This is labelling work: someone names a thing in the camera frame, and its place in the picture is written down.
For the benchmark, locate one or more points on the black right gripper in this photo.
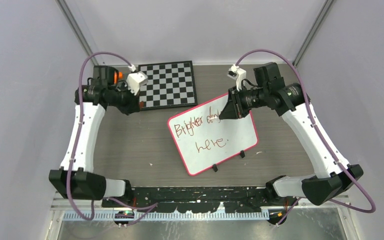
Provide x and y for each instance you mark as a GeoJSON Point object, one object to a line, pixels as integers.
{"type": "Point", "coordinates": [230, 111]}

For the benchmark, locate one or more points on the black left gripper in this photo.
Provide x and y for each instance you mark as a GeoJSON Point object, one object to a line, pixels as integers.
{"type": "Point", "coordinates": [133, 105]}

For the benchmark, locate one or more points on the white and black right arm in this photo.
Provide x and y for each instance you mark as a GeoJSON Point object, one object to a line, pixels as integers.
{"type": "Point", "coordinates": [331, 169]}

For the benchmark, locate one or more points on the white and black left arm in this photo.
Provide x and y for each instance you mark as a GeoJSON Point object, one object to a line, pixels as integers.
{"type": "Point", "coordinates": [107, 87]}

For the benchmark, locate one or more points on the pink-framed whiteboard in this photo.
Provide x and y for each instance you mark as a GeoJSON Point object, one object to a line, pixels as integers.
{"type": "Point", "coordinates": [203, 142]}

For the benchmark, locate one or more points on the orange curved block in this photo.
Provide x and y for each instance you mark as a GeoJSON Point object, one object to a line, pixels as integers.
{"type": "Point", "coordinates": [117, 77]}

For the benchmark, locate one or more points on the black white checkerboard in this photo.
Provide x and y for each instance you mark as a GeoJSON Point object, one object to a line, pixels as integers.
{"type": "Point", "coordinates": [170, 85]}

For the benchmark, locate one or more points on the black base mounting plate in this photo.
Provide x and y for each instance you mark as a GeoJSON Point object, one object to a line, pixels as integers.
{"type": "Point", "coordinates": [234, 199]}

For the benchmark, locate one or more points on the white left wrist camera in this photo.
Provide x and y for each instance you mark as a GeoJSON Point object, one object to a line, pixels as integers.
{"type": "Point", "coordinates": [135, 81]}

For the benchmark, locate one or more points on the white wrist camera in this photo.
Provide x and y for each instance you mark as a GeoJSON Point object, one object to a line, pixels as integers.
{"type": "Point", "coordinates": [135, 81]}
{"type": "Point", "coordinates": [238, 74]}

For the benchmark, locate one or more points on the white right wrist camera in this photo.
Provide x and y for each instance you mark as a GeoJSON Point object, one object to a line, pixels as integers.
{"type": "Point", "coordinates": [238, 74]}

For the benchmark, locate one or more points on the white slotted cable duct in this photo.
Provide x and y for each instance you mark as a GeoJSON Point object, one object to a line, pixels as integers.
{"type": "Point", "coordinates": [219, 215]}

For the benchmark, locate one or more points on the aluminium frame rail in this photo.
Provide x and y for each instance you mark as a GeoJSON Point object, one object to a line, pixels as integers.
{"type": "Point", "coordinates": [74, 179]}

